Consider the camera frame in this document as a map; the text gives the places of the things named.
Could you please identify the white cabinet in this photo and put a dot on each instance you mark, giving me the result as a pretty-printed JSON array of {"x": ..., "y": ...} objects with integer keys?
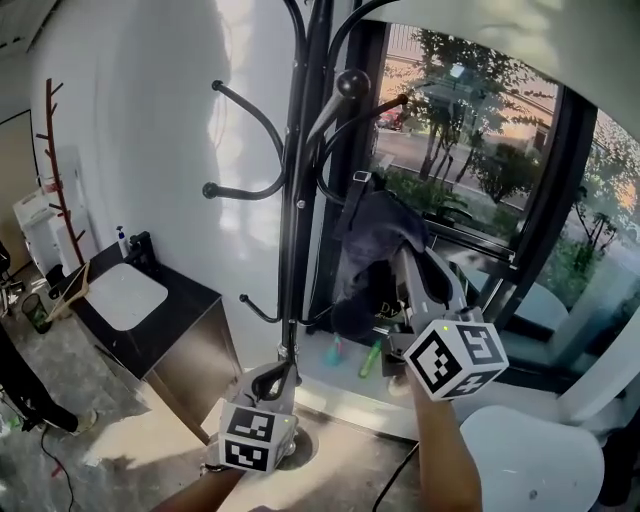
[{"x": 37, "y": 230}]

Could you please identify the person's right forearm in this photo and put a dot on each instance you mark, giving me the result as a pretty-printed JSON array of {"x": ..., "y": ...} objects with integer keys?
[{"x": 445, "y": 460}]

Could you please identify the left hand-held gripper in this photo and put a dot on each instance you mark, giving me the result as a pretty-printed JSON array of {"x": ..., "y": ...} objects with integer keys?
[{"x": 257, "y": 435}]

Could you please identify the wooden clothes hanger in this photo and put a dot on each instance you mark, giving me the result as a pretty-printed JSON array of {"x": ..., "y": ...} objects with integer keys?
[{"x": 70, "y": 295}]

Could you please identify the teal spray bottle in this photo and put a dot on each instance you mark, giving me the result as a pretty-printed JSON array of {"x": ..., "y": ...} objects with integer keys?
[{"x": 334, "y": 352}]

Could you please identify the black vanity cabinet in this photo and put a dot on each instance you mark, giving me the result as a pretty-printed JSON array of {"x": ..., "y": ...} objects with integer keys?
[{"x": 180, "y": 340}]

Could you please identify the soap bottle with blue pump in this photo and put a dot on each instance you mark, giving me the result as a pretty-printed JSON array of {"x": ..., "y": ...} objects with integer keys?
[{"x": 121, "y": 242}]

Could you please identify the black mesh waste bin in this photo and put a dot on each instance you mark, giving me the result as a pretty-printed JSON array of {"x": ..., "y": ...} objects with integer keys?
[{"x": 36, "y": 314}]

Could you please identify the red wooden coat rack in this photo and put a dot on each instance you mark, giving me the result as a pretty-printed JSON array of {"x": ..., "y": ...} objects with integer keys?
[{"x": 57, "y": 175}]

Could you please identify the white sink basin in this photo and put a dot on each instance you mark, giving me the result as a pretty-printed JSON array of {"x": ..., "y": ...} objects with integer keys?
[{"x": 125, "y": 297}]

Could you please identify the black faucet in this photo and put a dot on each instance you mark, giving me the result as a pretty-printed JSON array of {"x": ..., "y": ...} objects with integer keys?
[{"x": 142, "y": 247}]

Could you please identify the black metal coat rack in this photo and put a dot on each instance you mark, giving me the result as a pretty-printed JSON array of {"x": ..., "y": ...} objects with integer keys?
[{"x": 292, "y": 250}]

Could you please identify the green plastic bottle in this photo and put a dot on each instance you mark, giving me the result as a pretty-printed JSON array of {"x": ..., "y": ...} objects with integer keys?
[{"x": 371, "y": 357}]

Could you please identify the white bathtub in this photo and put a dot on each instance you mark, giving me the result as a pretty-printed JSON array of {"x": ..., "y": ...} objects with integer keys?
[{"x": 535, "y": 465}]

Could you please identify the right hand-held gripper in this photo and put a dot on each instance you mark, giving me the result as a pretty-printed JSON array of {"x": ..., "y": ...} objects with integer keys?
[{"x": 450, "y": 355}]

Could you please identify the dark cap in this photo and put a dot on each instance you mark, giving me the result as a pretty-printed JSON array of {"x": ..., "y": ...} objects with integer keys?
[{"x": 375, "y": 235}]

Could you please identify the person's left forearm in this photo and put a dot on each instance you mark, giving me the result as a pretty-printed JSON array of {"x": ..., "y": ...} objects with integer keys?
[{"x": 210, "y": 492}]

